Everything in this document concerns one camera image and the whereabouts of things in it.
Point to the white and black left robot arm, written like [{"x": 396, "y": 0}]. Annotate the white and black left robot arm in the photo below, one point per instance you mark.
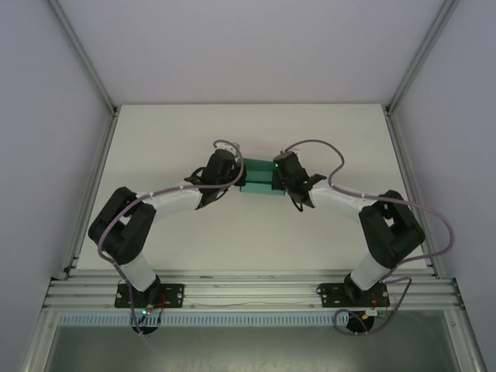
[{"x": 174, "y": 199}]

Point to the small connector with green light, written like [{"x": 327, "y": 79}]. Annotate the small connector with green light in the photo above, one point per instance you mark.
[{"x": 147, "y": 310}]

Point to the aluminium table side rail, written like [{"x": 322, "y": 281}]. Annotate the aluminium table side rail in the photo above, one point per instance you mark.
[
  {"x": 407, "y": 166},
  {"x": 101, "y": 162}
]

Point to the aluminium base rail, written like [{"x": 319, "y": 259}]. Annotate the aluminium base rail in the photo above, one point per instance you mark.
[{"x": 252, "y": 288}]

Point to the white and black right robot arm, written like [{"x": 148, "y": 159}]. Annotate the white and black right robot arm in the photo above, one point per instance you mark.
[{"x": 337, "y": 197}]

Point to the aluminium frame post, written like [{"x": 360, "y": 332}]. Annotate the aluminium frame post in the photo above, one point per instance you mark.
[
  {"x": 83, "y": 58},
  {"x": 422, "y": 54}
]

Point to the teal paper box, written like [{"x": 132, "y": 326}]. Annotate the teal paper box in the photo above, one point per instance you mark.
[{"x": 259, "y": 170}]

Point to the grey metal sheet panel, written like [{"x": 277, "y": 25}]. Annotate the grey metal sheet panel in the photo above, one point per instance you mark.
[{"x": 252, "y": 348}]

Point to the small connector with yellow plug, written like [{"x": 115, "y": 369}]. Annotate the small connector with yellow plug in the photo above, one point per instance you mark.
[{"x": 374, "y": 312}]

